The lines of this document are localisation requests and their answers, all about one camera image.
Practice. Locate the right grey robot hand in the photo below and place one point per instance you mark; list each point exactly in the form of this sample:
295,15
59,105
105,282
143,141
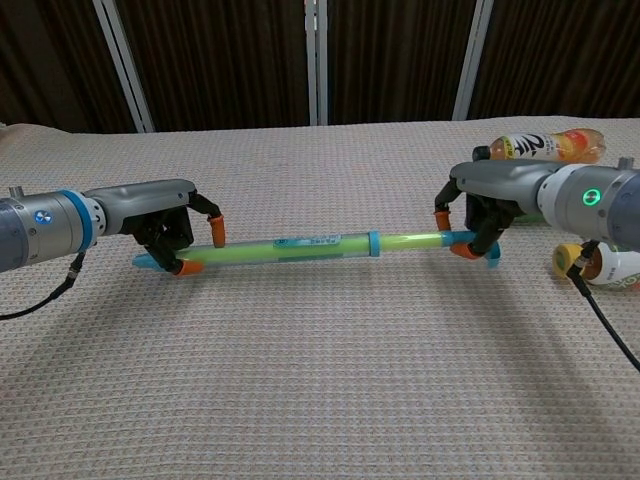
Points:
500,182

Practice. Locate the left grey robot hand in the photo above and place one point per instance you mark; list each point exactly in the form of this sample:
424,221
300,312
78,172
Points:
140,205

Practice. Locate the clear water gun barrel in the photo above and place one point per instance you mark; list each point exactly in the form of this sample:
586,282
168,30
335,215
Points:
320,247

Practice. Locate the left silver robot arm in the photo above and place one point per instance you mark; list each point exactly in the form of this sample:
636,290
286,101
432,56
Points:
40,227

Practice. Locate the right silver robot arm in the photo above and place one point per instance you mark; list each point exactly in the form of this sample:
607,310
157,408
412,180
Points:
595,200

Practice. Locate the orange drink bottle black cap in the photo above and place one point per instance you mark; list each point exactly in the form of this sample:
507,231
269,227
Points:
550,145

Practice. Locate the tea bottle yellow cap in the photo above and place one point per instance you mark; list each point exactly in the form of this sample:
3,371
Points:
612,267

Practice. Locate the dark fabric screen panel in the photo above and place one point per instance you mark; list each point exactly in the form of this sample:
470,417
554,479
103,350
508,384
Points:
45,60
395,60
215,60
565,55

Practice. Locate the beige woven tablecloth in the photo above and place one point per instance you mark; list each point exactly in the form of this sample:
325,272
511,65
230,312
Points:
300,380

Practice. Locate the white screen frame post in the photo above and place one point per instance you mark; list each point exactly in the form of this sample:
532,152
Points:
125,65
472,60
316,60

